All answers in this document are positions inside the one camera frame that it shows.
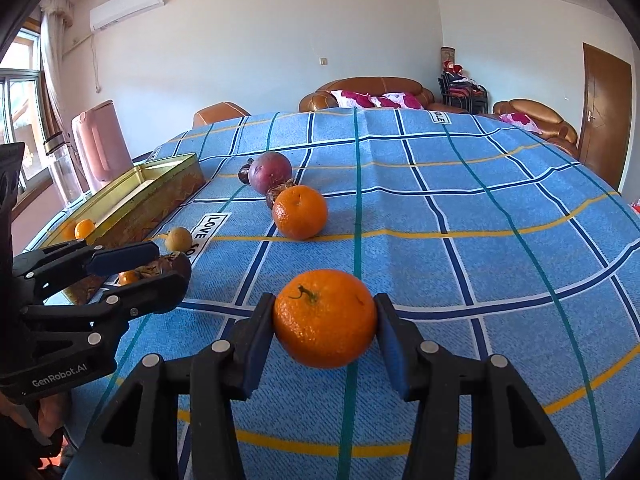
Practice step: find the purple passion fruit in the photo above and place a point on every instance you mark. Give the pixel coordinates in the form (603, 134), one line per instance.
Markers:
(270, 172)

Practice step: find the yellow round fruit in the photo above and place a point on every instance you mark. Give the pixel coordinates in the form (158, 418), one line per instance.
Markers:
(178, 239)

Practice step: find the red floral pillow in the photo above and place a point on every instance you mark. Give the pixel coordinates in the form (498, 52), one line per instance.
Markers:
(407, 101)
(382, 102)
(347, 97)
(520, 120)

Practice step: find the small kumquat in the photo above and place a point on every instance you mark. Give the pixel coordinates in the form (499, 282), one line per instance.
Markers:
(84, 228)
(128, 277)

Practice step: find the large orange with stem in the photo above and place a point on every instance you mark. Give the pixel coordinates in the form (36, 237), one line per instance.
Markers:
(325, 317)

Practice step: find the gold tin box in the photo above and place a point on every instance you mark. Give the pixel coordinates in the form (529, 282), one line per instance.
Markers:
(165, 195)

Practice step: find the white air conditioner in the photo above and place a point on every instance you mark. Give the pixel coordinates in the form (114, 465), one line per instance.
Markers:
(125, 7)

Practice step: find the clear glass jar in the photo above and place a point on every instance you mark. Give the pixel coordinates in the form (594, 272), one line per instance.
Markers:
(62, 175)

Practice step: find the round orange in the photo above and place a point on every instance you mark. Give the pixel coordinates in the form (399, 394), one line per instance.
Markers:
(300, 212)

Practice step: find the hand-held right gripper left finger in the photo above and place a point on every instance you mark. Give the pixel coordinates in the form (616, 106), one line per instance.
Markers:
(260, 342)

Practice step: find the stack of dark chairs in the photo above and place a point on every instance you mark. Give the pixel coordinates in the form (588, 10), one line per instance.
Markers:
(460, 95)

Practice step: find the brown wooden door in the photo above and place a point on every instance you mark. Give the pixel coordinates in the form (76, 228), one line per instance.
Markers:
(605, 120)

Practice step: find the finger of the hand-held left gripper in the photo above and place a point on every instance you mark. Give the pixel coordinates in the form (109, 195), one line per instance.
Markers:
(125, 257)
(160, 285)

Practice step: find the patterned gold tin lid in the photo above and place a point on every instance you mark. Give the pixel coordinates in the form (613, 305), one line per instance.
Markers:
(82, 292)

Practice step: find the small dark fruit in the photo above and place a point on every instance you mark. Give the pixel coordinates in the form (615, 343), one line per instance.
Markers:
(274, 196)
(243, 174)

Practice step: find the brown dried fruit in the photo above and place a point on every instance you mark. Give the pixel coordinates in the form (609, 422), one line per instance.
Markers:
(160, 266)

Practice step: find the brown leather sofa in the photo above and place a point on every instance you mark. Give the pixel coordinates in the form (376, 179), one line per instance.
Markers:
(380, 84)

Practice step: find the brown leather armchair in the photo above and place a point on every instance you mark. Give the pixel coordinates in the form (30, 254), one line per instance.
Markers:
(545, 120)
(220, 112)

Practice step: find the pink plastic appliance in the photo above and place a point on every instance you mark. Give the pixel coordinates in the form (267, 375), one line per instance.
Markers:
(97, 145)

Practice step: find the beige curtain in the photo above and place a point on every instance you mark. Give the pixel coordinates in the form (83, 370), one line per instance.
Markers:
(52, 60)

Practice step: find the blue checked cloth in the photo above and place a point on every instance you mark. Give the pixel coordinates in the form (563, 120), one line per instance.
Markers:
(450, 260)

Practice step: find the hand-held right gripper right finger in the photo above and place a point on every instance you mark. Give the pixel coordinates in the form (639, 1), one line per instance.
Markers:
(395, 355)

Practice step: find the person's left hand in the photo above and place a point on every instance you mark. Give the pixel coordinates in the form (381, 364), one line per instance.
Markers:
(52, 412)

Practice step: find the window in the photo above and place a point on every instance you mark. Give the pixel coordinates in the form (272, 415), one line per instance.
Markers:
(20, 100)

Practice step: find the rolled patterned mat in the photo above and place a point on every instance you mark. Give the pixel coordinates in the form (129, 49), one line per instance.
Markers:
(446, 54)

